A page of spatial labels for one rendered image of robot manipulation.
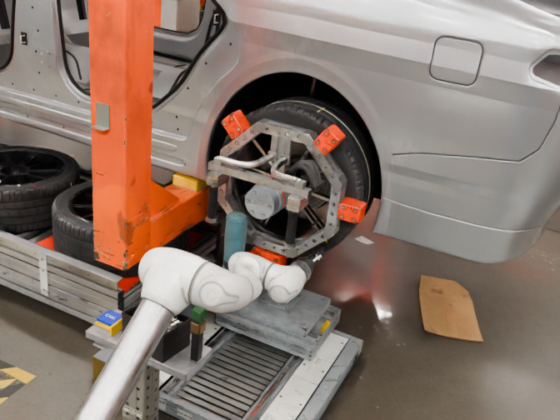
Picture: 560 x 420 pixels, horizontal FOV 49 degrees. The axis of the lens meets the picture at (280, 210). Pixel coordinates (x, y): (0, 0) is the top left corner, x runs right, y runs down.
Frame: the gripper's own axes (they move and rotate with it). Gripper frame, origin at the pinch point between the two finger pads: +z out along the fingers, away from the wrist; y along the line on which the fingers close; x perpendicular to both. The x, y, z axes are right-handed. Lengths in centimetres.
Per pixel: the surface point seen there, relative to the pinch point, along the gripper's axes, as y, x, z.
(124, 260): -50, 41, -45
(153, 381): -51, -2, -66
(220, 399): -55, -28, -41
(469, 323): -2, -87, 85
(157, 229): -47, 44, -24
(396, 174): 42.7, 10.4, 6.6
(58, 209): -98, 79, -18
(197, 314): -10, 12, -69
